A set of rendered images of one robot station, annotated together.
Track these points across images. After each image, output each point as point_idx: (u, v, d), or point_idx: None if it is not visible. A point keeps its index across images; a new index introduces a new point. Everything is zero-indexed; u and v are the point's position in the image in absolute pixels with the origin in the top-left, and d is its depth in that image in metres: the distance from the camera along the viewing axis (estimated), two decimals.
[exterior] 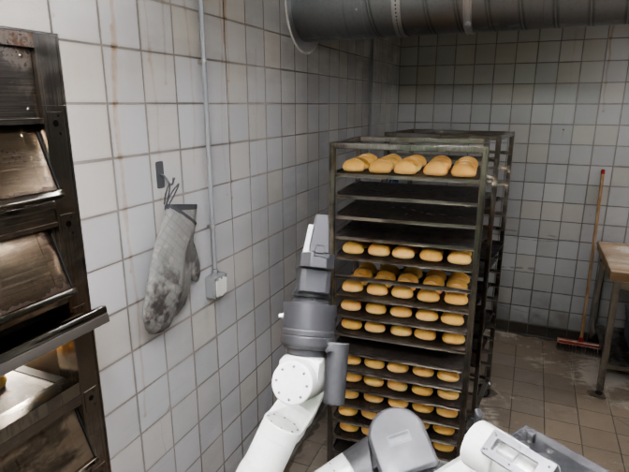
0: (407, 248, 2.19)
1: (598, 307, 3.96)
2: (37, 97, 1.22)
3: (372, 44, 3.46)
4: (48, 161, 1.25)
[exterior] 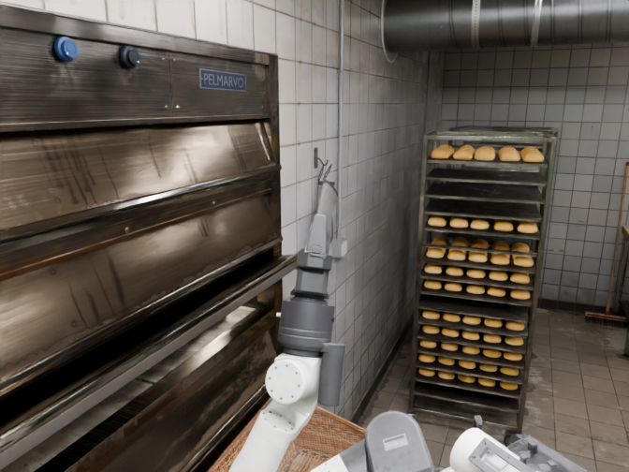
0: (484, 221, 2.70)
1: (622, 284, 4.47)
2: (267, 99, 1.73)
3: (429, 51, 3.97)
4: (270, 144, 1.76)
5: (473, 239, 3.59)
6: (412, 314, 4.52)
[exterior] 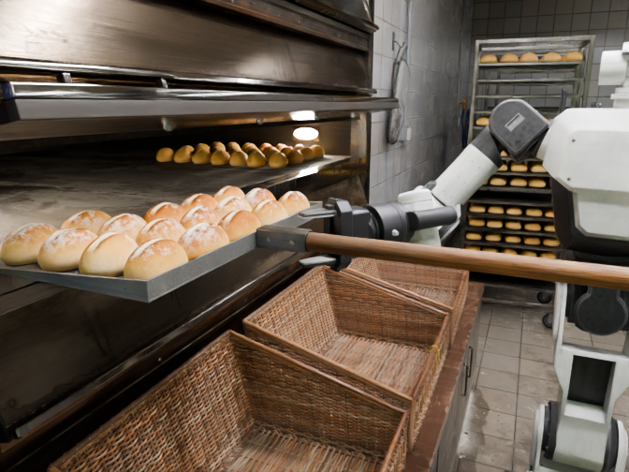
0: None
1: None
2: None
3: None
4: (369, 9, 2.12)
5: None
6: (445, 243, 4.88)
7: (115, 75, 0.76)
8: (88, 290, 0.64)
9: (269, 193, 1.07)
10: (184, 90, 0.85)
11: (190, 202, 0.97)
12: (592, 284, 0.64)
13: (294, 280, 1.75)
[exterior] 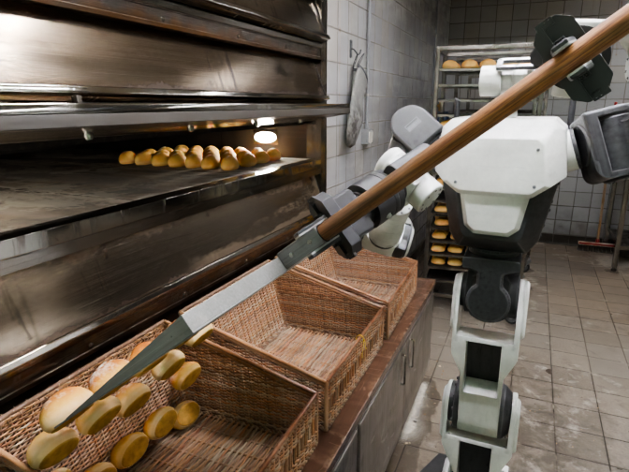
0: None
1: (611, 213, 4.95)
2: None
3: None
4: (320, 20, 2.24)
5: None
6: (421, 242, 5.00)
7: (27, 93, 0.88)
8: (148, 363, 0.67)
9: None
10: (95, 104, 0.97)
11: (143, 426, 1.22)
12: (561, 73, 0.62)
13: (241, 275, 1.87)
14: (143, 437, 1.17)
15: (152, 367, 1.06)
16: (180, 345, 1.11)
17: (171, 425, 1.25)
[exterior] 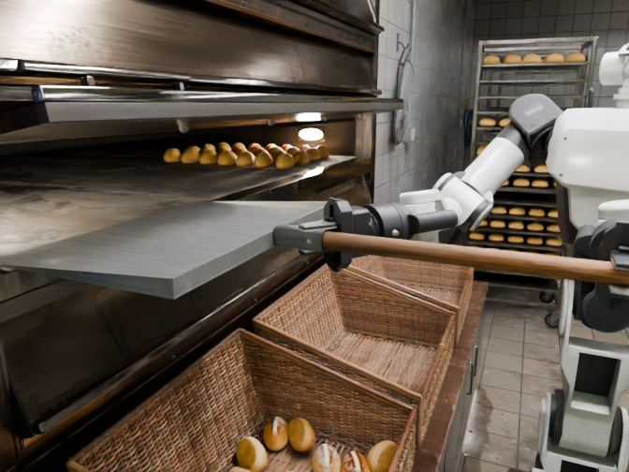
0: None
1: None
2: None
3: None
4: (374, 10, 2.14)
5: None
6: (446, 243, 4.89)
7: (135, 78, 0.78)
8: (114, 287, 0.66)
9: None
10: (201, 92, 0.87)
11: (360, 471, 1.10)
12: (607, 281, 0.66)
13: (300, 280, 1.76)
14: None
15: None
16: (250, 461, 1.13)
17: None
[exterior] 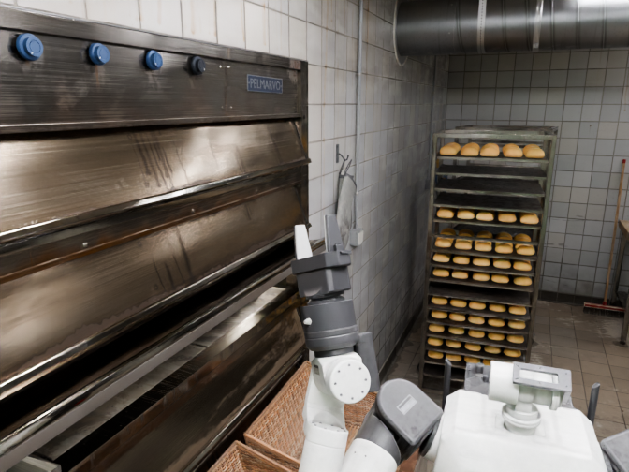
0: (489, 213, 2.92)
1: (620, 276, 4.68)
2: (299, 100, 1.94)
3: (434, 54, 4.18)
4: (300, 140, 1.97)
5: (477, 231, 3.80)
6: (418, 304, 4.73)
7: None
8: None
9: None
10: None
11: None
12: None
13: (202, 467, 1.60)
14: None
15: None
16: None
17: None
